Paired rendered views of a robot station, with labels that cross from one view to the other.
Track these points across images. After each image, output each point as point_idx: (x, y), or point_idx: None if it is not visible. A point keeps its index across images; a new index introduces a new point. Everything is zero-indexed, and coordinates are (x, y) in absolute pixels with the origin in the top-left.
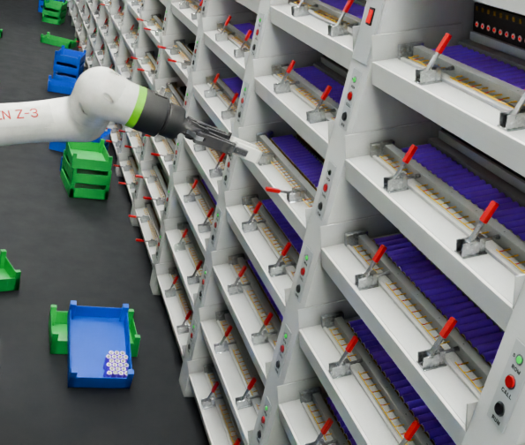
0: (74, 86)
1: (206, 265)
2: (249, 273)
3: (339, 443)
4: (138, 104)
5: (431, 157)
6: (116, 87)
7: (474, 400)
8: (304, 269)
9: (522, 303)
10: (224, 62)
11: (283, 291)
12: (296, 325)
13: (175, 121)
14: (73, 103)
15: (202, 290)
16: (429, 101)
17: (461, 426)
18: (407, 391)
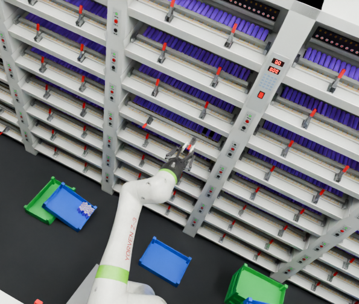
0: (150, 198)
1: (106, 154)
2: (139, 152)
3: (246, 207)
4: (175, 181)
5: (279, 128)
6: (171, 186)
7: (334, 206)
8: (222, 171)
9: None
10: (60, 58)
11: (198, 172)
12: (220, 186)
13: (181, 170)
14: (150, 202)
15: (108, 163)
16: (314, 137)
17: (340, 218)
18: (277, 192)
